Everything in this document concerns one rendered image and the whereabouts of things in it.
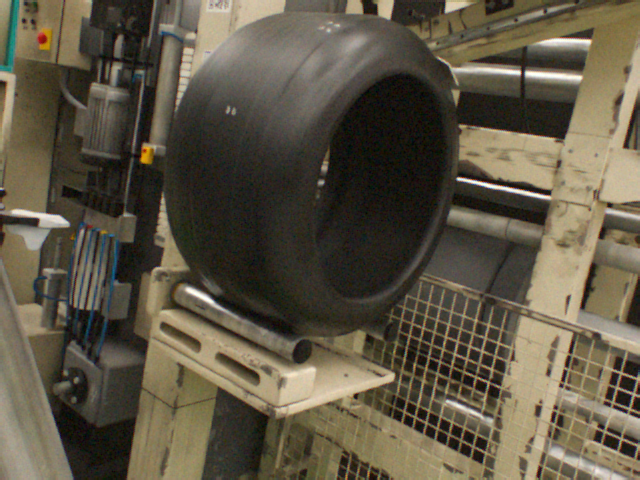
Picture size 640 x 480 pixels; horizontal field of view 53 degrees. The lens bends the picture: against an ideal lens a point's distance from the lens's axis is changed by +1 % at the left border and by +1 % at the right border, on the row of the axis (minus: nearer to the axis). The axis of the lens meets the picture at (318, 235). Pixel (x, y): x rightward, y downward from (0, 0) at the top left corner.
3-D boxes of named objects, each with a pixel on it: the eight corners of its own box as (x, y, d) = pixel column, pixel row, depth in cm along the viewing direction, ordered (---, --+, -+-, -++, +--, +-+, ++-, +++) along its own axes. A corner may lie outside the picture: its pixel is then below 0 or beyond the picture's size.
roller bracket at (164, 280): (144, 313, 127) (151, 266, 126) (279, 298, 158) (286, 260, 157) (154, 319, 125) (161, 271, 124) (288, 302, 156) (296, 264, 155)
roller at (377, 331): (265, 293, 150) (268, 275, 149) (278, 292, 153) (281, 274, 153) (385, 344, 128) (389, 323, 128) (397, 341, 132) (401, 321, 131)
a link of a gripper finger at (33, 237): (62, 250, 105) (0, 242, 100) (70, 217, 103) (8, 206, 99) (64, 257, 102) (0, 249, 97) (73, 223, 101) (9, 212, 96)
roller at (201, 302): (168, 303, 128) (172, 282, 127) (186, 301, 132) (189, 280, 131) (293, 367, 107) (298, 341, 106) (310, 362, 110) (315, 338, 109)
